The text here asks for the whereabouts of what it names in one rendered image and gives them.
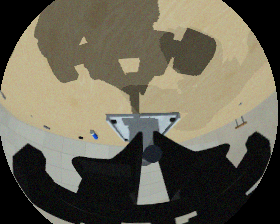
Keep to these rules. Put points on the blue screwdriver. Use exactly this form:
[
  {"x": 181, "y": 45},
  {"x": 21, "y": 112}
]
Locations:
[{"x": 93, "y": 134}]

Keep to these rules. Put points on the light grey base plate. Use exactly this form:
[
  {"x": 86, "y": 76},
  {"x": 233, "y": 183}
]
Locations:
[{"x": 127, "y": 125}]

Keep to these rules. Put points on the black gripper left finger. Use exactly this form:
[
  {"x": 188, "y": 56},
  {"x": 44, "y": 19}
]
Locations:
[{"x": 124, "y": 168}]

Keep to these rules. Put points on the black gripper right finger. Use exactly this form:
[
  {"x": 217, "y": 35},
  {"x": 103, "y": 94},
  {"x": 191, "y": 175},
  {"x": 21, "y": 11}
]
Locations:
[{"x": 178, "y": 163}]

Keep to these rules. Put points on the dark grey metal shaft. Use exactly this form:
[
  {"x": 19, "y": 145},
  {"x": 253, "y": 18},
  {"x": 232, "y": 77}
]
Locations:
[{"x": 152, "y": 153}]

